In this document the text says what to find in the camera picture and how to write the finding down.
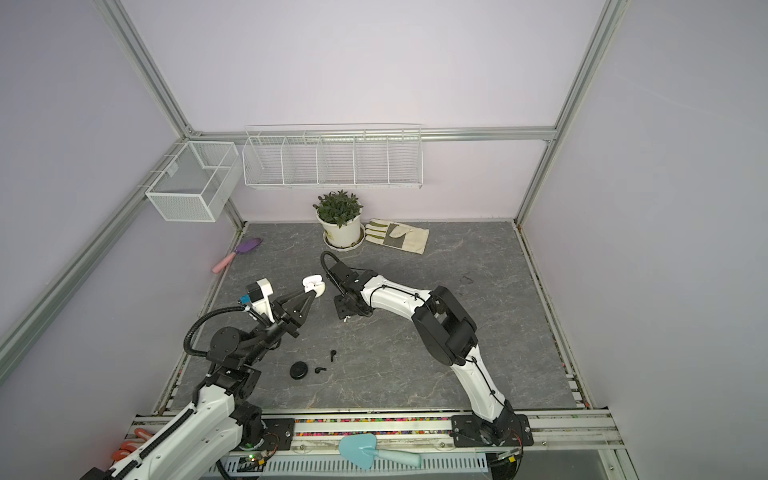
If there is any white mesh box basket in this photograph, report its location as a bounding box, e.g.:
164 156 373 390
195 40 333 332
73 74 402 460
146 141 243 223

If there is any beige gardening glove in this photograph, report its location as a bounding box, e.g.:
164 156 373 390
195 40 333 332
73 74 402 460
364 219 429 255

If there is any white slotted cable duct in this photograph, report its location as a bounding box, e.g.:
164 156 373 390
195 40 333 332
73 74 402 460
197 452 490 479

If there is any teal garden trowel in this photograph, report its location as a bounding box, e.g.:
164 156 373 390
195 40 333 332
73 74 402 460
339 433 422 470

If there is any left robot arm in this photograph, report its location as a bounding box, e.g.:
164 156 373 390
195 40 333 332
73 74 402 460
84 283 325 479

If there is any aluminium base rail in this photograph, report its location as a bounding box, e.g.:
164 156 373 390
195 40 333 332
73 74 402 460
122 409 626 457

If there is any white earbud charging case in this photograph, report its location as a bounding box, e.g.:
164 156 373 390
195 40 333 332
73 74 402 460
302 274 326 298

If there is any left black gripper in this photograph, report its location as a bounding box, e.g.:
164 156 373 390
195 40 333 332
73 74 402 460
242 287 315 367

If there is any red white work glove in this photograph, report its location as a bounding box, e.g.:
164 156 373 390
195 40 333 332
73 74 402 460
111 428 154 463

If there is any purple pink brush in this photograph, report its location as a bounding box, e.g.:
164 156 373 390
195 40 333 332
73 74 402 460
211 238 262 274

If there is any long white wire basket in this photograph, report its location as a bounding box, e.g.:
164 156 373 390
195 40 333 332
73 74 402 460
242 123 424 189

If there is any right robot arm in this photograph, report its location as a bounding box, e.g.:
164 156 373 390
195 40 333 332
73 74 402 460
320 251 531 448

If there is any potted green plant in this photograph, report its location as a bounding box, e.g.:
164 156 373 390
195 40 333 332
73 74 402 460
313 190 363 250

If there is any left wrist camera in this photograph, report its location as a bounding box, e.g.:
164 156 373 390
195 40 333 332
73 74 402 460
239 278 275 327

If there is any black earbud charging case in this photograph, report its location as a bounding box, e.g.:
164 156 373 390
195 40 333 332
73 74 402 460
289 361 309 380

